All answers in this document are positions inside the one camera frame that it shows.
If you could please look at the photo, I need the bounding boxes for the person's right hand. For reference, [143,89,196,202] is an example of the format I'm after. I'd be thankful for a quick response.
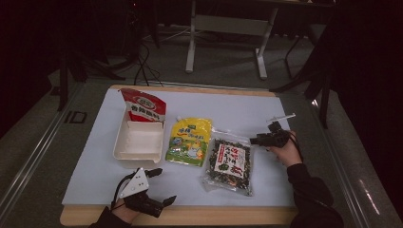
[267,131,304,168]

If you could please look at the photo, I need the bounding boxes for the white metal desk frame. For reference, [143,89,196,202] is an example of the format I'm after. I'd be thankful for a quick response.
[184,0,280,81]

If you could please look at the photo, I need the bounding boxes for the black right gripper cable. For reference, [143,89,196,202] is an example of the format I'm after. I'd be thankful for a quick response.
[287,130,305,163]

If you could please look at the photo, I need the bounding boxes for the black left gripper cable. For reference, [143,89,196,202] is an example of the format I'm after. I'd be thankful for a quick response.
[110,175,135,211]

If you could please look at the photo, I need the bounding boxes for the person's left hand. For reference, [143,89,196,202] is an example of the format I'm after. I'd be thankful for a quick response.
[111,199,141,224]

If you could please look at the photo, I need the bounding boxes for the white plastic divided container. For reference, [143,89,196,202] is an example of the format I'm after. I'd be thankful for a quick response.
[112,107,166,169]

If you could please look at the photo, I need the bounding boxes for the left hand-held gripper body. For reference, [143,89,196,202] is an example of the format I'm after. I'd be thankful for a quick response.
[118,167,165,219]

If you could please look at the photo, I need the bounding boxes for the clear dried seaweed packet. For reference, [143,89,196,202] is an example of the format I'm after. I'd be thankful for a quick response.
[201,127,255,198]

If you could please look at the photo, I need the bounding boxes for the dark metal stand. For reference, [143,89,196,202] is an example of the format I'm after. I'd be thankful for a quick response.
[56,44,126,112]

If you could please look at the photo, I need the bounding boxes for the red seasoning packet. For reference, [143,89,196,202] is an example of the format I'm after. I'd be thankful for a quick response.
[119,87,167,124]

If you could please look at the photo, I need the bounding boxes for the white table mat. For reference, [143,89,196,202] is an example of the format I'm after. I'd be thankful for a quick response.
[61,87,302,208]

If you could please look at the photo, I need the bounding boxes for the black chair frame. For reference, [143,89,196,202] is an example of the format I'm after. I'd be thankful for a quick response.
[269,23,336,129]

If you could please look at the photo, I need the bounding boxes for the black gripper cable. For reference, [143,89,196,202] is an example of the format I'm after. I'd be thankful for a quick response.
[110,175,135,211]
[287,130,305,163]

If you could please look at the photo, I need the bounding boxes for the yellow green spouted pouch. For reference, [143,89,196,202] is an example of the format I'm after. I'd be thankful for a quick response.
[164,115,213,168]

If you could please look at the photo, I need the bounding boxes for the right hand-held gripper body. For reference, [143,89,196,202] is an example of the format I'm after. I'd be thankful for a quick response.
[266,113,297,148]

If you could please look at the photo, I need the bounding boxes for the black floor cables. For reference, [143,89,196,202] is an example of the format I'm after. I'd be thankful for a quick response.
[132,40,164,87]

